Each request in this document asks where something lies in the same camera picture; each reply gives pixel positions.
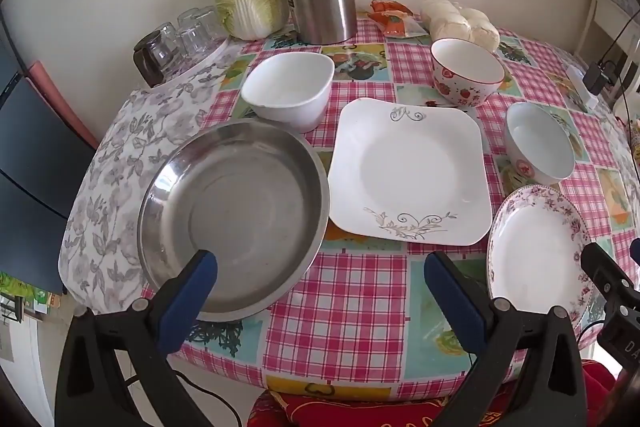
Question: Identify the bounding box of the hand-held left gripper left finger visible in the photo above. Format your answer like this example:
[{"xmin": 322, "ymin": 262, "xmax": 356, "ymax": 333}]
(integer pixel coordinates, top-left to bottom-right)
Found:
[{"xmin": 55, "ymin": 249, "xmax": 219, "ymax": 427}]

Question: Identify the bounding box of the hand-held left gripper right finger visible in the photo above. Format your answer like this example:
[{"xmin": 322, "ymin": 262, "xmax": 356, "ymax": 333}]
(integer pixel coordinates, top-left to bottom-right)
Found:
[{"xmin": 424, "ymin": 251, "xmax": 588, "ymax": 427}]

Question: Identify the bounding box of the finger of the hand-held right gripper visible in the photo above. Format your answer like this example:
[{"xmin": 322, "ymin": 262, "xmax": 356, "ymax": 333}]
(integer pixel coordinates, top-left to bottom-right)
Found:
[{"xmin": 580, "ymin": 242, "xmax": 635, "ymax": 294}]

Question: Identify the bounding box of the round floral rim plate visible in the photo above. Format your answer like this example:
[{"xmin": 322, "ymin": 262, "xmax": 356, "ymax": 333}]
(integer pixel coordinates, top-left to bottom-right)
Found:
[{"xmin": 486, "ymin": 184, "xmax": 595, "ymax": 330}]

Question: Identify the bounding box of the stainless steel basin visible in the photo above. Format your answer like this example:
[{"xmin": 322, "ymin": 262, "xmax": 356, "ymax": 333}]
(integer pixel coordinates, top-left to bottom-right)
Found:
[{"xmin": 137, "ymin": 119, "xmax": 331, "ymax": 322}]

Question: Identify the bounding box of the white square plate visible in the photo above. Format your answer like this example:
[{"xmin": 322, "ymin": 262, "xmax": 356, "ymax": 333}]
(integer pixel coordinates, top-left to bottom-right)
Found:
[{"xmin": 327, "ymin": 97, "xmax": 493, "ymax": 244}]

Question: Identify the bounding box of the white rounded square bowl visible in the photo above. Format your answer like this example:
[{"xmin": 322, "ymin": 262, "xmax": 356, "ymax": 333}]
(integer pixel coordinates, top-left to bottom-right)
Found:
[{"xmin": 241, "ymin": 53, "xmax": 335, "ymax": 132}]

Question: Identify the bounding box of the red rim strawberry bowl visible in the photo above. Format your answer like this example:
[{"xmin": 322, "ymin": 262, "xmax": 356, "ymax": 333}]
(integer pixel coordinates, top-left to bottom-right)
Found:
[{"xmin": 431, "ymin": 38, "xmax": 506, "ymax": 108}]

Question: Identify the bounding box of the pink checked plastic tablecloth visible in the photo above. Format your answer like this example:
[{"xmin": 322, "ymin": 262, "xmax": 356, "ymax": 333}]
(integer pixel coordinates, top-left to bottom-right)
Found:
[{"xmin": 140, "ymin": 17, "xmax": 640, "ymax": 403}]

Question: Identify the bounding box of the small white bowl red print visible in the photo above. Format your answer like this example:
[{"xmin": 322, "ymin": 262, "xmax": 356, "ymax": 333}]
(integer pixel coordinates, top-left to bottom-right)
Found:
[{"xmin": 505, "ymin": 102, "xmax": 576, "ymax": 186}]

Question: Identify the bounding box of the green printed packaging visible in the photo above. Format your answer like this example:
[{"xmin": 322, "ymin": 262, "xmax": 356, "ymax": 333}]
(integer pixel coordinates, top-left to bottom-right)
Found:
[{"xmin": 0, "ymin": 271, "xmax": 61, "ymax": 314}]

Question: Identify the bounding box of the red patterned chair cushion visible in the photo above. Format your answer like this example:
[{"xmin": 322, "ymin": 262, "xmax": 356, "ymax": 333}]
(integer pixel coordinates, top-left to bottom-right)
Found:
[{"xmin": 247, "ymin": 359, "xmax": 621, "ymax": 427}]

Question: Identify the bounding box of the white power strip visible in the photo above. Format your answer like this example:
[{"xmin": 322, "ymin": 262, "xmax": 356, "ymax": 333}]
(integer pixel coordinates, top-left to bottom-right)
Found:
[{"xmin": 567, "ymin": 64, "xmax": 601, "ymax": 110}]

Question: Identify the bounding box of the black charger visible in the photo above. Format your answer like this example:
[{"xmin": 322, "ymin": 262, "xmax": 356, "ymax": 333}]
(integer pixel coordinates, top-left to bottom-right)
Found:
[{"xmin": 585, "ymin": 62, "xmax": 618, "ymax": 94}]

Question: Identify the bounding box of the dark cabinet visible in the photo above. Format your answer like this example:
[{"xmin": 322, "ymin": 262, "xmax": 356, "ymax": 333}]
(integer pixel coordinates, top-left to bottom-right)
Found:
[{"xmin": 0, "ymin": 14, "xmax": 98, "ymax": 295}]

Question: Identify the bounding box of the pink board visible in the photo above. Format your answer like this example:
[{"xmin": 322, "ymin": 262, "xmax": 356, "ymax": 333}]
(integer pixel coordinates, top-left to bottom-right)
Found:
[{"xmin": 27, "ymin": 62, "xmax": 101, "ymax": 150}]

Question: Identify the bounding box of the dark glass cup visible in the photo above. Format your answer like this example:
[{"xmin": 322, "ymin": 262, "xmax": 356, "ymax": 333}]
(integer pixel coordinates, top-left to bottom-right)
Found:
[{"xmin": 133, "ymin": 32, "xmax": 168, "ymax": 88}]

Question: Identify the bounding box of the bag of steamed buns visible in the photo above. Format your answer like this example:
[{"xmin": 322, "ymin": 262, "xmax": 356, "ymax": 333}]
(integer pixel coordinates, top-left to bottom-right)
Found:
[{"xmin": 420, "ymin": 0, "xmax": 501, "ymax": 52}]

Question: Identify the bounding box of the orange and clear snack packet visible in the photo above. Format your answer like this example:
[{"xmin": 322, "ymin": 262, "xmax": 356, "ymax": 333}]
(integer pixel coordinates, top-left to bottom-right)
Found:
[{"xmin": 368, "ymin": 9, "xmax": 431, "ymax": 38}]

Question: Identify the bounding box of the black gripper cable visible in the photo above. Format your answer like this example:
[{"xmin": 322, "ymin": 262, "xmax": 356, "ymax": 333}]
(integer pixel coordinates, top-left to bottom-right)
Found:
[{"xmin": 122, "ymin": 372, "xmax": 242, "ymax": 427}]

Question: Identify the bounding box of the black charger cable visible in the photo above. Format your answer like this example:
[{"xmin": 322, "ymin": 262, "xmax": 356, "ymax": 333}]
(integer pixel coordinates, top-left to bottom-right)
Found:
[{"xmin": 595, "ymin": 9, "xmax": 640, "ymax": 70}]

